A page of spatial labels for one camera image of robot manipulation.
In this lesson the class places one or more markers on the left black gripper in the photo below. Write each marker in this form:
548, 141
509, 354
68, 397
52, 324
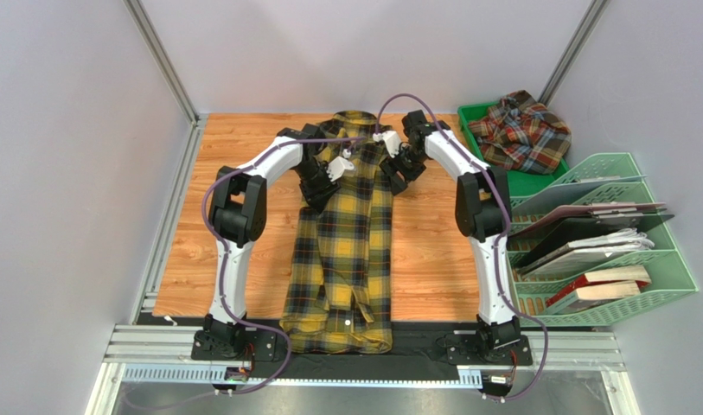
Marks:
315, 196

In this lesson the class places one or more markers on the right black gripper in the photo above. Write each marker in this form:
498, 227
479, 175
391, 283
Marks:
393, 177

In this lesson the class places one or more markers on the yellow plaid long sleeve shirt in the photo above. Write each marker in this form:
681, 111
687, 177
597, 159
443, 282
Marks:
339, 298

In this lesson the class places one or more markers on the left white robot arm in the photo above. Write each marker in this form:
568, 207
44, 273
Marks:
236, 214

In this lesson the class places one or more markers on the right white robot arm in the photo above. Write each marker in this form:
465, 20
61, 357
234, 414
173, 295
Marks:
482, 213

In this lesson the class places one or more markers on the white paper stack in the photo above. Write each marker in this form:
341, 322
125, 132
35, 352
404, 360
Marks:
583, 254

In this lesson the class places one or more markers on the green plastic bin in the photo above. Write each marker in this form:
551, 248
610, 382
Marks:
521, 183

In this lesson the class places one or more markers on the red plaid shirt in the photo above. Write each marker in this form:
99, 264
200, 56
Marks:
534, 137

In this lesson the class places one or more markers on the dark clipboard folder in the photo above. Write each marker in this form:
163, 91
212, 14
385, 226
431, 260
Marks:
569, 223

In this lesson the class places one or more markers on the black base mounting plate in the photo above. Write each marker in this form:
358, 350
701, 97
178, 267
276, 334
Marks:
421, 351

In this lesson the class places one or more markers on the green mesh file organizer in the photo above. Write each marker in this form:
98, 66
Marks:
600, 178

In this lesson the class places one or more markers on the red book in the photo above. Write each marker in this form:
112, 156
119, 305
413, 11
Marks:
594, 288

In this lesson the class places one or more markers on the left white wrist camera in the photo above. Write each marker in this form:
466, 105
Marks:
338, 167

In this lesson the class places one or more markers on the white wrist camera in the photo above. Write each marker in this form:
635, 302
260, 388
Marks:
391, 140
338, 167

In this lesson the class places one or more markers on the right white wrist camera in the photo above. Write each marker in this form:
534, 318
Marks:
391, 140

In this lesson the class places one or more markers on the aluminium frame rail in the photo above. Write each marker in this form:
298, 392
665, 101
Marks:
162, 353

